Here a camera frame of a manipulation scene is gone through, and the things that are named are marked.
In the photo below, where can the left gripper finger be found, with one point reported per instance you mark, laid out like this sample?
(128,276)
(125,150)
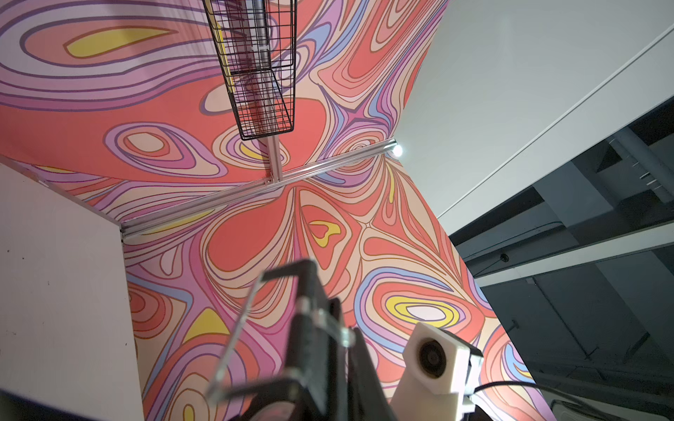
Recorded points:
(366,398)

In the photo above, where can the back wall wire basket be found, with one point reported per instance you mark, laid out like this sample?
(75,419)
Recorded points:
(256,44)

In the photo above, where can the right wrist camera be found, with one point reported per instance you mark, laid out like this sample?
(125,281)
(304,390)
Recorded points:
(441,374)

